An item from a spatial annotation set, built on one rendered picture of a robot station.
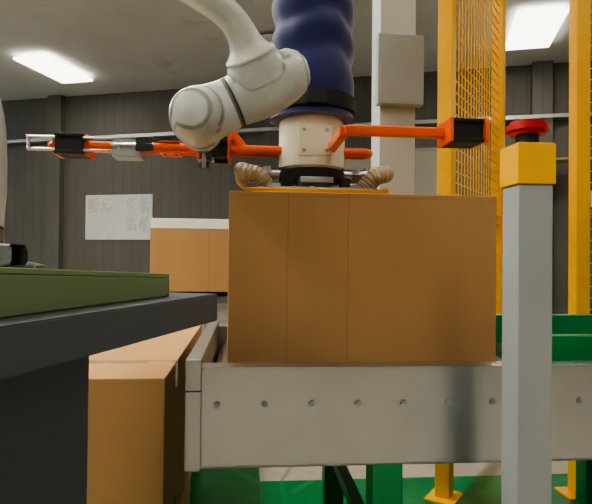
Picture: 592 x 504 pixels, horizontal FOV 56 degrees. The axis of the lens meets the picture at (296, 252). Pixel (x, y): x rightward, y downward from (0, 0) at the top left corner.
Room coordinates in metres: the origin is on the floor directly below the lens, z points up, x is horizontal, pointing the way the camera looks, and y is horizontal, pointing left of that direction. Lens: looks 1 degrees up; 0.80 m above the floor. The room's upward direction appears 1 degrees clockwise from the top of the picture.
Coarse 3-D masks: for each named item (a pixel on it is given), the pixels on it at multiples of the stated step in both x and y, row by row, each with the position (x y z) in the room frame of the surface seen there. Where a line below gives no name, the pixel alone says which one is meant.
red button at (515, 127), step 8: (520, 120) 0.93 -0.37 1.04; (528, 120) 0.92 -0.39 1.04; (536, 120) 0.92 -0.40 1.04; (544, 120) 0.93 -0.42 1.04; (512, 128) 0.93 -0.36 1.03; (520, 128) 0.92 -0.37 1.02; (528, 128) 0.92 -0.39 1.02; (536, 128) 0.92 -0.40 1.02; (544, 128) 0.92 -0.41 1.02; (512, 136) 0.95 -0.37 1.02; (520, 136) 0.94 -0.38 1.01; (528, 136) 0.93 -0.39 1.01; (536, 136) 0.93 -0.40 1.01
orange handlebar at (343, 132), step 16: (352, 128) 1.17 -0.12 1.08; (368, 128) 1.17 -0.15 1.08; (384, 128) 1.17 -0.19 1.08; (400, 128) 1.17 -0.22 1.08; (416, 128) 1.18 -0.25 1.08; (432, 128) 1.18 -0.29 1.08; (48, 144) 1.36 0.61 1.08; (96, 144) 1.36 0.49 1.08; (160, 144) 1.37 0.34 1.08; (176, 144) 1.37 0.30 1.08; (336, 144) 1.27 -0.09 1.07
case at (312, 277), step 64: (256, 192) 1.19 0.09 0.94; (320, 192) 1.21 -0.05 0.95; (256, 256) 1.19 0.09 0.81; (320, 256) 1.20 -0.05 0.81; (384, 256) 1.22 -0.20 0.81; (448, 256) 1.23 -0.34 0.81; (256, 320) 1.19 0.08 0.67; (320, 320) 1.20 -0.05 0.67; (384, 320) 1.22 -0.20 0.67; (448, 320) 1.23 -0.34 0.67
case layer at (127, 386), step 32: (128, 352) 1.51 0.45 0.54; (160, 352) 1.51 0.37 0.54; (96, 384) 1.18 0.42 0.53; (128, 384) 1.18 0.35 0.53; (160, 384) 1.19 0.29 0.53; (96, 416) 1.18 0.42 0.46; (128, 416) 1.18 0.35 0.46; (160, 416) 1.19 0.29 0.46; (96, 448) 1.18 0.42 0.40; (128, 448) 1.18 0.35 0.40; (160, 448) 1.19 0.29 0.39; (96, 480) 1.18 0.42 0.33; (128, 480) 1.18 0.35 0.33; (160, 480) 1.19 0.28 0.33
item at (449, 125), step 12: (456, 120) 1.16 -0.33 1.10; (468, 120) 1.16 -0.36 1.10; (480, 120) 1.16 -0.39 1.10; (456, 132) 1.16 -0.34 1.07; (468, 132) 1.17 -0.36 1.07; (480, 132) 1.17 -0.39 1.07; (444, 144) 1.19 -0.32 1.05; (456, 144) 1.19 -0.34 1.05; (468, 144) 1.19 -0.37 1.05; (480, 144) 1.19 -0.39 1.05
